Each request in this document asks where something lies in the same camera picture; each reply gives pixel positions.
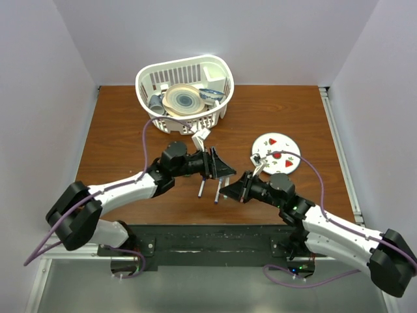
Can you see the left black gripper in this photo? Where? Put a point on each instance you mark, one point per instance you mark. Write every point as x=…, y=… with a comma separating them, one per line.
x=213, y=167

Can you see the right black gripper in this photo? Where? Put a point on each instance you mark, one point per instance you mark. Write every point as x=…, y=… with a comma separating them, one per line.
x=240, y=190

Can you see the white thin pen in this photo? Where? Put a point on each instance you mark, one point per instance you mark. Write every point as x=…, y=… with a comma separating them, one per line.
x=201, y=188

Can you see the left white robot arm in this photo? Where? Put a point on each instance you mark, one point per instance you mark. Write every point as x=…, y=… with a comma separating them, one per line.
x=76, y=216

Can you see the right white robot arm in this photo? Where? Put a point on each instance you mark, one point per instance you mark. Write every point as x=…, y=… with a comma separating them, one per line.
x=383, y=256

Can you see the watermelon pattern round plate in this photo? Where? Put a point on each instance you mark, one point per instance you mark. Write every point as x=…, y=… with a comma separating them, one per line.
x=279, y=151

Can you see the blue patterned white bowl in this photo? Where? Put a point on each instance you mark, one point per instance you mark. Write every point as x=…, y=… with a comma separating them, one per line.
x=210, y=96

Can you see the beige blue-centred plate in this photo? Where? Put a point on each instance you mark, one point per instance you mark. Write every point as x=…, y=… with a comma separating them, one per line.
x=183, y=100

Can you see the white plastic dish basket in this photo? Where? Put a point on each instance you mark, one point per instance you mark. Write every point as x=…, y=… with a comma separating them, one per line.
x=202, y=71

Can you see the grey-white mug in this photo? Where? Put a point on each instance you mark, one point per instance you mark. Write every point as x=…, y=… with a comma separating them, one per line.
x=156, y=106

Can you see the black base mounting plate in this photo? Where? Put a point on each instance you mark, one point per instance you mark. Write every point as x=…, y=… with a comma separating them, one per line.
x=227, y=245

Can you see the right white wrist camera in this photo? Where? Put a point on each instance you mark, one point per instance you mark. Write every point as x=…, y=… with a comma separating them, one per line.
x=259, y=163

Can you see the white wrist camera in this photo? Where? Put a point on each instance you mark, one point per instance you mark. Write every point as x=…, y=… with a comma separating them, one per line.
x=259, y=163
x=199, y=137

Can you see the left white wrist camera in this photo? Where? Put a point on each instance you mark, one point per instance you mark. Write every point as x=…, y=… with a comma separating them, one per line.
x=199, y=137

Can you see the aluminium frame rail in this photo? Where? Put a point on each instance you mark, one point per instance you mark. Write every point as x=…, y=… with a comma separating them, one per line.
x=358, y=216

